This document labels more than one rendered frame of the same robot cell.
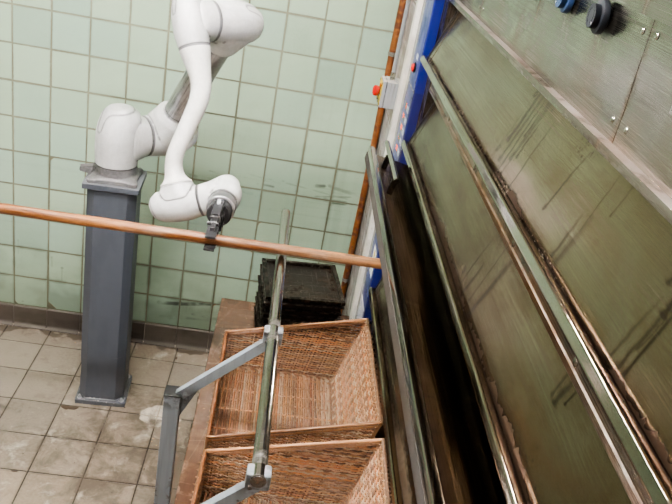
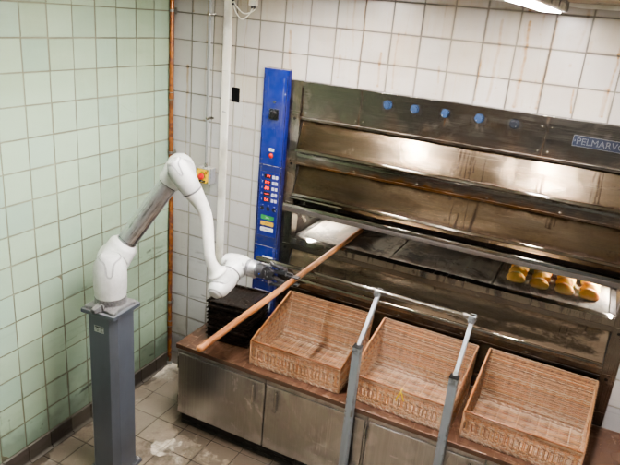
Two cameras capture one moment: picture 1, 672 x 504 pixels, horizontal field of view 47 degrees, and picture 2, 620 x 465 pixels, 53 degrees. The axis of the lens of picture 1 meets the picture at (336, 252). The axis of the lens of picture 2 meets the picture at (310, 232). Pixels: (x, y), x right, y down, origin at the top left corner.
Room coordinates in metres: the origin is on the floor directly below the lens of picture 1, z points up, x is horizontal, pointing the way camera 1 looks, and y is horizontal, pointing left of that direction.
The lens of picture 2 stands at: (0.44, 2.76, 2.48)
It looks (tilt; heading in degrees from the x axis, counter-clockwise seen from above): 20 degrees down; 300
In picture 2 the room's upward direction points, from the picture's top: 5 degrees clockwise
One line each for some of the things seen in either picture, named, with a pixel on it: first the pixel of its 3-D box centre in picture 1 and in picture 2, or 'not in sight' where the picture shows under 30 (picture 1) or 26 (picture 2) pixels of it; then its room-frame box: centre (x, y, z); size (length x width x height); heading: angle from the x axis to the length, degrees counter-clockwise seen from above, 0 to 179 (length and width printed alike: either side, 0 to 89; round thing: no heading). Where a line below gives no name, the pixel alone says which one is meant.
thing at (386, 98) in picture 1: (388, 92); (205, 174); (2.88, -0.08, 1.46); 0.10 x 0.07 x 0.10; 6
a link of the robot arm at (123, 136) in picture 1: (120, 134); (110, 273); (2.67, 0.86, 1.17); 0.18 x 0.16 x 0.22; 136
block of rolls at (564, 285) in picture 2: not in sight; (556, 268); (0.86, -0.77, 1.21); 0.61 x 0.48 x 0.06; 96
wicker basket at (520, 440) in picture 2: not in sight; (530, 408); (0.75, -0.07, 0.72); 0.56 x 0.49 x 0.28; 4
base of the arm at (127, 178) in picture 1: (110, 169); (108, 301); (2.66, 0.89, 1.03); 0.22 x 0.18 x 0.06; 99
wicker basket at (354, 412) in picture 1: (292, 391); (312, 338); (1.94, 0.05, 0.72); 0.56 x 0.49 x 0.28; 7
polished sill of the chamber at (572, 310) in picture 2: not in sight; (436, 275); (1.40, -0.30, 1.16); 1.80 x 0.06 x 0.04; 6
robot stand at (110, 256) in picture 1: (109, 291); (113, 389); (2.66, 0.87, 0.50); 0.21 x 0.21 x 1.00; 9
